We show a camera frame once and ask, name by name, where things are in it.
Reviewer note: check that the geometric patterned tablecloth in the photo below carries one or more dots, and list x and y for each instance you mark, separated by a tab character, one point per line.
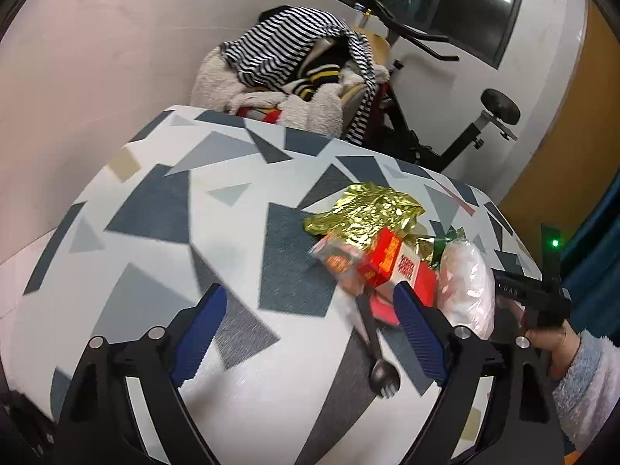
145	232

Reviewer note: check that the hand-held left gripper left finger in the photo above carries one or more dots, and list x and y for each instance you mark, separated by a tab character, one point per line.
201	334

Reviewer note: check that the person's right hand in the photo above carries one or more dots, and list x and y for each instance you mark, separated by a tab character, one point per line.
557	348

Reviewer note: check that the blue curtain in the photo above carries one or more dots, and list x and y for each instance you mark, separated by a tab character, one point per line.
598	247

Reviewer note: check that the black plastic spork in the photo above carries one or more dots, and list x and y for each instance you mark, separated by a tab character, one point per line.
382	378

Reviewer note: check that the white fleece garment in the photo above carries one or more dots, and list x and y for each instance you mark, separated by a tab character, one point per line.
218	82

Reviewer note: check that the pink wrapper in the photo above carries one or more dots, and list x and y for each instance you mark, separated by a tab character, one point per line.
382	311

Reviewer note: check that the green snack packet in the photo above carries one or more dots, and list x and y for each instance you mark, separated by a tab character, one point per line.
443	247

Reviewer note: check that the red cloth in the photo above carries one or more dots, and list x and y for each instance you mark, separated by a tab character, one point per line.
377	101

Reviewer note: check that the dark window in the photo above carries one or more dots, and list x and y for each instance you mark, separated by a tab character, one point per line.
465	0

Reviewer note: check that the person's right forearm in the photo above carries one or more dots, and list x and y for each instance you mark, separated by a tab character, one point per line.
588	392

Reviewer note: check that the wooden chair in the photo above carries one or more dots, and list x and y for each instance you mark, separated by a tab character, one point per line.
380	48

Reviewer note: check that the black yellow striped garment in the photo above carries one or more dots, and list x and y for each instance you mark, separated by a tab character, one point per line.
319	70

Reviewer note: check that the clear snack packet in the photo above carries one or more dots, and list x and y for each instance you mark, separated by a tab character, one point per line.
336	259

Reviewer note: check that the black exercise bike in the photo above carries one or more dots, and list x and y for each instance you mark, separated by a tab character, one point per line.
465	140

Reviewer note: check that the red cardboard box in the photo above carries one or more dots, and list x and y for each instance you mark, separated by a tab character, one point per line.
382	256

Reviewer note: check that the gold foil wrapper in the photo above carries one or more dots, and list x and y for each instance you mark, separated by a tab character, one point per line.
368	208

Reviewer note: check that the white plastic bag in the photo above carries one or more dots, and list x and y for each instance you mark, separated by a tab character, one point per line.
465	286

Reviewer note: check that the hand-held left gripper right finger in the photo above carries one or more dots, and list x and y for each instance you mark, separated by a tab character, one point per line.
419	334

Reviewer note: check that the striped black white shirt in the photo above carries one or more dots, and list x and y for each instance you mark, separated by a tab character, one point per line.
286	38

